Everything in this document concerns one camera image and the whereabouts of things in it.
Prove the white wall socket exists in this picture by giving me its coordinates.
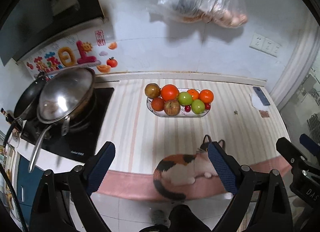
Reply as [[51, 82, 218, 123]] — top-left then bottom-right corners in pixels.
[[249, 32, 282, 57]]

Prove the dark blue smartphone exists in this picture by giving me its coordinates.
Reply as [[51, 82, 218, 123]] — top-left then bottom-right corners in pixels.
[[253, 86, 270, 106]]

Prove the steel wok with handle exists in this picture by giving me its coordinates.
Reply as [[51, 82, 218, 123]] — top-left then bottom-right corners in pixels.
[[28, 89, 97, 173]]

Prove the floral oval plate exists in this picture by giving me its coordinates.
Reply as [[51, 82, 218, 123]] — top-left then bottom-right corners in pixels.
[[144, 83, 214, 118]]

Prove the white paper tissue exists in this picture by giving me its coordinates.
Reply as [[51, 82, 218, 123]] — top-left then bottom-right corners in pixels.
[[250, 93, 269, 111]]

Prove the black frying pan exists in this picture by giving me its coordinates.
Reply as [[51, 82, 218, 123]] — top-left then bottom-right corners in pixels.
[[3, 71, 47, 147]]

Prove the colourful wall sticker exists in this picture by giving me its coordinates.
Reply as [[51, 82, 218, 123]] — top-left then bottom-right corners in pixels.
[[23, 27, 118, 77]]

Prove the red brown apple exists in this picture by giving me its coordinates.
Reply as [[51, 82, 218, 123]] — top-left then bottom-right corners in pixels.
[[164, 99, 181, 116]]

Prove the red cherry tomato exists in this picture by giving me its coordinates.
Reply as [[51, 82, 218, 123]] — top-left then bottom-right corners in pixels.
[[205, 103, 211, 110], [184, 105, 191, 113]]

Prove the calico cat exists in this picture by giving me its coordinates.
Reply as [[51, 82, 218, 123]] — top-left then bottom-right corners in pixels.
[[152, 134, 217, 201]]

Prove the black gas stove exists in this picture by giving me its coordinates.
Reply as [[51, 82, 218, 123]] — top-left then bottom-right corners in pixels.
[[19, 87, 115, 164]]

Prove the brown round pear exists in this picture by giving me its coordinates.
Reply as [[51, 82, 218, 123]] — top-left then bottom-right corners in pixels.
[[144, 83, 161, 99]]

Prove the steel wok lid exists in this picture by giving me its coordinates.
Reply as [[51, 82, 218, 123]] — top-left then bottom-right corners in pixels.
[[37, 68, 95, 124]]

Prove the green apple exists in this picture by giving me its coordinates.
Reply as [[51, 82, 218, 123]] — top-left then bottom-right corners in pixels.
[[178, 92, 193, 106], [191, 99, 205, 114]]

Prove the dark orange fruit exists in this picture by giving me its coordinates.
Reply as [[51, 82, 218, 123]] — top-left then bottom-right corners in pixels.
[[151, 97, 165, 112]]

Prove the black range hood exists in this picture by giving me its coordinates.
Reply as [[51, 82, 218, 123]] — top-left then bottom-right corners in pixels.
[[1, 0, 105, 65]]

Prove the large orange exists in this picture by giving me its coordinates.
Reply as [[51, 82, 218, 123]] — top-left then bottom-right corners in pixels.
[[161, 84, 180, 101], [199, 89, 214, 103]]

